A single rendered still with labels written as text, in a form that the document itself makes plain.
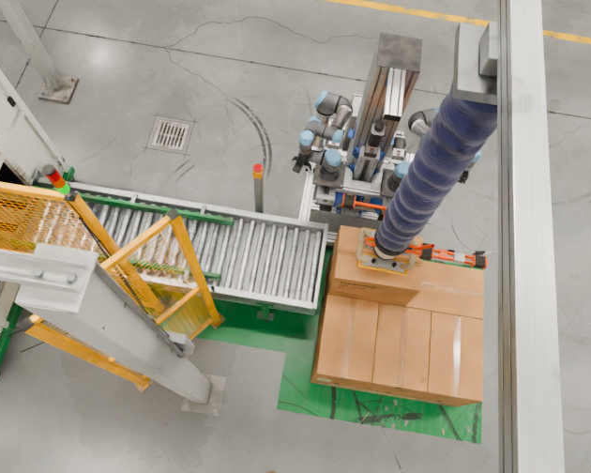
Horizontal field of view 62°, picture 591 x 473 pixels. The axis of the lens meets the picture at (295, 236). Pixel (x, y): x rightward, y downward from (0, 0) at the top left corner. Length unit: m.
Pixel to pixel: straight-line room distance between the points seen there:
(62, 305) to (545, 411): 1.12
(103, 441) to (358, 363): 2.04
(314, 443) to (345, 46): 4.03
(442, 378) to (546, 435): 2.62
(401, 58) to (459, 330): 2.04
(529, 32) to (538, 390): 1.06
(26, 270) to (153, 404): 3.03
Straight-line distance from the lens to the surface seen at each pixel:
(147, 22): 6.11
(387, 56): 2.99
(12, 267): 1.37
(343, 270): 3.44
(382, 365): 3.75
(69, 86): 5.67
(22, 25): 5.11
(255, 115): 5.17
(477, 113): 1.95
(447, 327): 3.94
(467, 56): 1.89
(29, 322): 2.34
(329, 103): 3.23
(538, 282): 1.34
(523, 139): 1.52
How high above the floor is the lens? 4.17
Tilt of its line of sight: 67 degrees down
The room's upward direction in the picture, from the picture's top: 8 degrees clockwise
